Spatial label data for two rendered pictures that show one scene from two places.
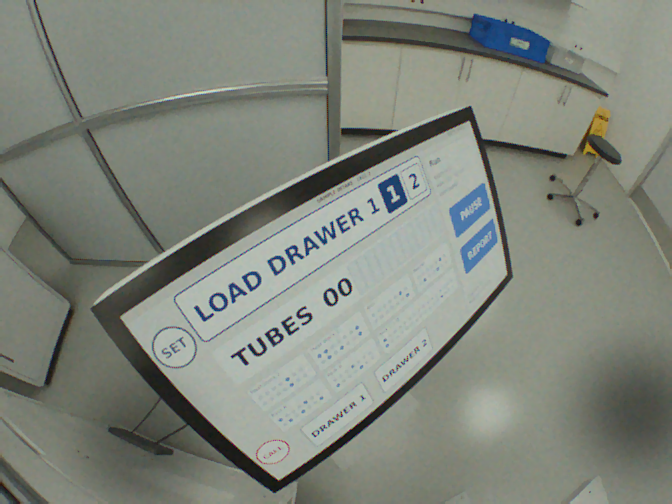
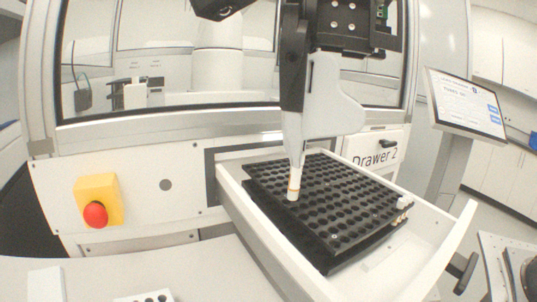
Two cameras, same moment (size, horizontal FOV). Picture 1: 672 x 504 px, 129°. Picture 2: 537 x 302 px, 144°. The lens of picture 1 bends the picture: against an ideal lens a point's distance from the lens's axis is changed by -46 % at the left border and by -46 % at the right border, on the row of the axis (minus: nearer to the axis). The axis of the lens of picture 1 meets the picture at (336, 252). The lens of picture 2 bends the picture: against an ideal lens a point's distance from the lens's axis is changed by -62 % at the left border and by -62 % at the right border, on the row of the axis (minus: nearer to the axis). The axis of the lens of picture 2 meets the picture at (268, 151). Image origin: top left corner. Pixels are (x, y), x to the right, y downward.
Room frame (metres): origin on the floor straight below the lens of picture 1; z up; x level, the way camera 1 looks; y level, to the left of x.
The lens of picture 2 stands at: (-1.02, -0.09, 1.05)
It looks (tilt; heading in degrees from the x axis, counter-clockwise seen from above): 20 degrees down; 52
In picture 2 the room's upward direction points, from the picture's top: 4 degrees clockwise
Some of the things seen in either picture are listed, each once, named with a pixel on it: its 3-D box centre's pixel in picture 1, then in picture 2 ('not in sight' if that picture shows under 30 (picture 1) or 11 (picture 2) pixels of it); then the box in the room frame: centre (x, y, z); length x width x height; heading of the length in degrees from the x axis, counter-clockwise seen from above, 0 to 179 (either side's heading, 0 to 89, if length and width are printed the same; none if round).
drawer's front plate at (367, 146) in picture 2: not in sight; (376, 150); (-0.45, 0.17, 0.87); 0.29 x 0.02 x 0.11; 173
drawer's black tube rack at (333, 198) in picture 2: not in sight; (323, 202); (-0.77, 0.09, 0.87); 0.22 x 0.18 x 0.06; 83
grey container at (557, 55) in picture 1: (560, 56); not in sight; (2.53, -2.10, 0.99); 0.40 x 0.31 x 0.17; 89
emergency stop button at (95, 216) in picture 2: not in sight; (96, 214); (-1.09, 0.20, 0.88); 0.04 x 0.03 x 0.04; 173
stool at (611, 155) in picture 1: (586, 175); not in sight; (1.51, -2.03, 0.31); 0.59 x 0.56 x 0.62; 179
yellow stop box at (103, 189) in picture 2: not in sight; (99, 201); (-1.09, 0.23, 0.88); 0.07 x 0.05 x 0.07; 173
